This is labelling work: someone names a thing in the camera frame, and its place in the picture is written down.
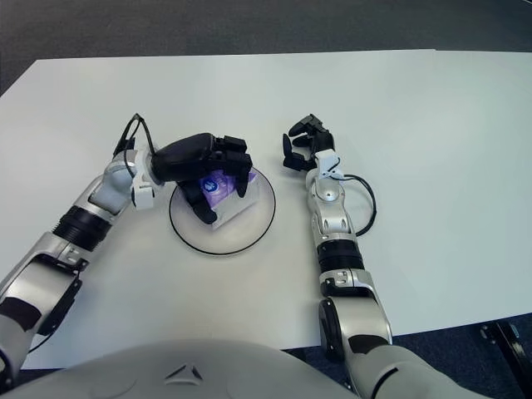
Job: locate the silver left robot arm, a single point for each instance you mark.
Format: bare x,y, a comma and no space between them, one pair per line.
50,274

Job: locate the white plate with black rim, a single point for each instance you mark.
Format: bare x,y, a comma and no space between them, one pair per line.
249,232

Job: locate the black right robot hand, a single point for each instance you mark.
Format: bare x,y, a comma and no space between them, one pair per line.
324,141

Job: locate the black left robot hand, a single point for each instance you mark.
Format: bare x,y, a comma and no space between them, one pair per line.
187,156

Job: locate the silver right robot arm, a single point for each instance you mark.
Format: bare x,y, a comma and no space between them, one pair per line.
332,216

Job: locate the purple tissue paper pack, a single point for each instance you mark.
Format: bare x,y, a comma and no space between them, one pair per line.
224,187

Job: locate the grey robot torso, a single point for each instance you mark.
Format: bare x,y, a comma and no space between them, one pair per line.
187,374

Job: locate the black table base frame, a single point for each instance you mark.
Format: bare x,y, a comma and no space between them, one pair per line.
511,345

